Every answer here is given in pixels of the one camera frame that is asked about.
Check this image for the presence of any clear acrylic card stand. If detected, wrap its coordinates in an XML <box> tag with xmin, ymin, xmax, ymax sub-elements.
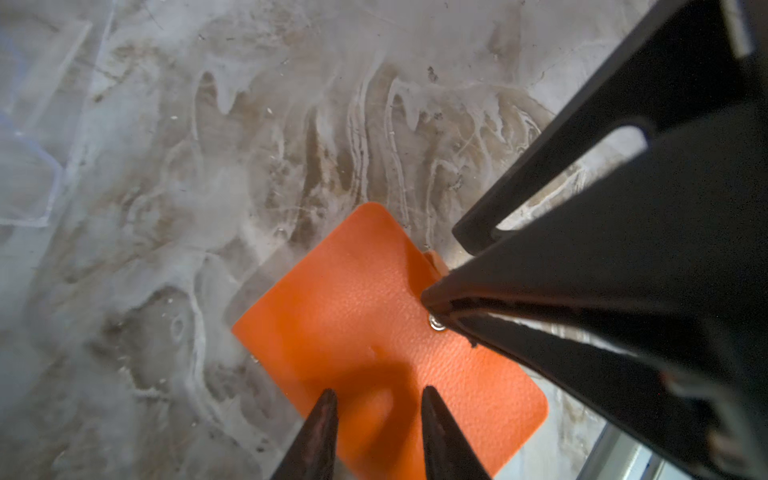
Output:
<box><xmin>1</xmin><ymin>1</ymin><xmax>115</xmax><ymax>227</ymax></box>

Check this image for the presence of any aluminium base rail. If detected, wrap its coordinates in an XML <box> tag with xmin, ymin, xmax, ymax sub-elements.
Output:
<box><xmin>577</xmin><ymin>423</ymin><xmax>691</xmax><ymax>480</ymax></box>

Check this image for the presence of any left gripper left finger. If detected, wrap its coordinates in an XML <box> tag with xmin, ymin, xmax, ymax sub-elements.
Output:
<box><xmin>271</xmin><ymin>389</ymin><xmax>339</xmax><ymax>480</ymax></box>

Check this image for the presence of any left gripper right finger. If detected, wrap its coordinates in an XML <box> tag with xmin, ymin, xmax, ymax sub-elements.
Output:
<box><xmin>421</xmin><ymin>385</ymin><xmax>491</xmax><ymax>480</ymax></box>

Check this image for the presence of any orange card holder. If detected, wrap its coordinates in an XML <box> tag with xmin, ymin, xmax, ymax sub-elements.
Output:
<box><xmin>233</xmin><ymin>202</ymin><xmax>548</xmax><ymax>479</ymax></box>

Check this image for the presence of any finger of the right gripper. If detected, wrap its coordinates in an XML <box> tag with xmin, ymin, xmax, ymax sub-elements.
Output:
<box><xmin>452</xmin><ymin>1</ymin><xmax>746</xmax><ymax>256</ymax></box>
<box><xmin>422</xmin><ymin>102</ymin><xmax>767</xmax><ymax>479</ymax></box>

